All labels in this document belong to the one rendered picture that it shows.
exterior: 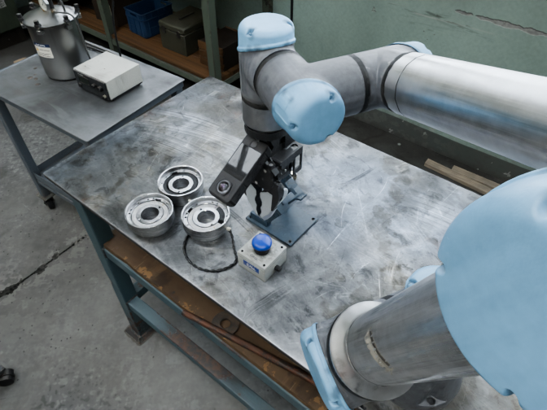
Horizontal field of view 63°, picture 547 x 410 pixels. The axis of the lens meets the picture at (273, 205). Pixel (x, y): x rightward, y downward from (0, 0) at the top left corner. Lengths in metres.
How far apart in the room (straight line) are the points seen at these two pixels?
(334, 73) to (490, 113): 0.19
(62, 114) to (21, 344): 0.87
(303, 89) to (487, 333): 0.34
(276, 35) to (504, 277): 0.43
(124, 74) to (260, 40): 1.12
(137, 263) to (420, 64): 0.96
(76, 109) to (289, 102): 1.24
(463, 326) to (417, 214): 0.80
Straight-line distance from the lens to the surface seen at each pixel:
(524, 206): 0.22
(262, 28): 0.60
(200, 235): 0.94
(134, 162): 1.19
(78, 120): 1.62
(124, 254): 1.32
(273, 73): 0.56
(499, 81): 0.46
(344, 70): 0.56
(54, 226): 2.28
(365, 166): 1.15
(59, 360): 1.86
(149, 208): 1.02
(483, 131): 0.45
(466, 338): 0.27
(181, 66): 2.76
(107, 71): 1.70
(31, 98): 1.81
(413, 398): 0.78
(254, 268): 0.88
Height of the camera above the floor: 1.54
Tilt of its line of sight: 46 degrees down
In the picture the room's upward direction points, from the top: straight up
